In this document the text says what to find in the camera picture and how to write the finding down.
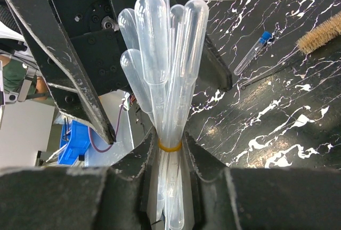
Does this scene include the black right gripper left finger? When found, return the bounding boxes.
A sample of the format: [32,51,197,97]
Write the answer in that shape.
[1,128,157,229]

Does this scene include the blue plastic bin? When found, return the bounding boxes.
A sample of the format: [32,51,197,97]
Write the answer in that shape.
[58,120,90,165]

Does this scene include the brown test tube brush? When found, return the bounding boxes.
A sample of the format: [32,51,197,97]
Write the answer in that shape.
[238,11,340,89]

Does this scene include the blue-capped test tube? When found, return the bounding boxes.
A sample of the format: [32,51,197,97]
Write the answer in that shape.
[233,31,272,76]

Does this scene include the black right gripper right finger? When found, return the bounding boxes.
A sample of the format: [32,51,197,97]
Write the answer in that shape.
[182,133,340,229]

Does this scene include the bundle of plastic pipettes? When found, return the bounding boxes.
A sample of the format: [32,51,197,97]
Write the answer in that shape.
[118,0,209,229]

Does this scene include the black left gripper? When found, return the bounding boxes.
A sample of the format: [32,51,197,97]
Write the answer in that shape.
[0,0,192,145]

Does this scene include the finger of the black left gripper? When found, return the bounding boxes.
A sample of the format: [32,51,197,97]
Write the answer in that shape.
[199,34,233,92]

